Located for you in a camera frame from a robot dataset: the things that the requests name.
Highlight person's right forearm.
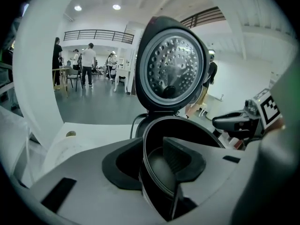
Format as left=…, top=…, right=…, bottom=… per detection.
left=267, top=118, right=287, bottom=135

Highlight white ornate table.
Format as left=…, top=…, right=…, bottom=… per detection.
left=113, top=68, right=132, bottom=94

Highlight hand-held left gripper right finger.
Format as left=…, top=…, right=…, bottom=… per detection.
left=163, top=136, right=207, bottom=221

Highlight grey dining chair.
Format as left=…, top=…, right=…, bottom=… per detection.
left=66, top=68, right=83, bottom=92

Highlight black balcony railing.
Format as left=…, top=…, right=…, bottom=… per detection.
left=63, top=29, right=135, bottom=44

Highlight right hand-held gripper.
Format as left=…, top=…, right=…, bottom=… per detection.
left=212, top=88, right=284, bottom=138

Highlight dark stair railing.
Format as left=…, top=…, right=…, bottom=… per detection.
left=180, top=6, right=227, bottom=29

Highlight white steamer tray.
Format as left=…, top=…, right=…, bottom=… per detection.
left=46, top=137, right=99, bottom=173

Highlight maroon rice cooker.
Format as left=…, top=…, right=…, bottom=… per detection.
left=130, top=15, right=211, bottom=140

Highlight white stool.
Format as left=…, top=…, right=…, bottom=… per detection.
left=199, top=103, right=209, bottom=117

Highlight black pot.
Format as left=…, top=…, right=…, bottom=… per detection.
left=138, top=116, right=226, bottom=221

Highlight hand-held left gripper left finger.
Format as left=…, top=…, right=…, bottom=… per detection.
left=102, top=137, right=144, bottom=191

